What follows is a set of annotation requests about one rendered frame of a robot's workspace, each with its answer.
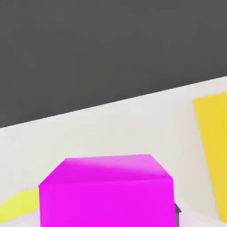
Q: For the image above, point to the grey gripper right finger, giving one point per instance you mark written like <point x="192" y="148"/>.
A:
<point x="177" y="212"/>

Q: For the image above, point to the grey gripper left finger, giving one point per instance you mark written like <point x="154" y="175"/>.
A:
<point x="19" y="223"/>

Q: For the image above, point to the small magenta cube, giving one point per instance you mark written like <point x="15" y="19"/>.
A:
<point x="106" y="195"/>

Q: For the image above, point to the small yellow cube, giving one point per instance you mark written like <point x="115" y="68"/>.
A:
<point x="21" y="204"/>

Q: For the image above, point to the large yellow box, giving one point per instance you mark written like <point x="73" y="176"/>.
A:
<point x="214" y="150"/>

